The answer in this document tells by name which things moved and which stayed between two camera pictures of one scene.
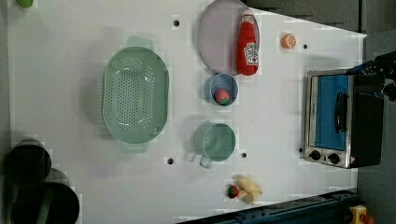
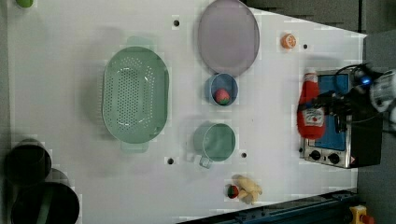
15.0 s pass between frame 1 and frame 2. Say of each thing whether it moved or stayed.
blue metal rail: stayed
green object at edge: stayed
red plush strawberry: stayed
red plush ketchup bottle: moved
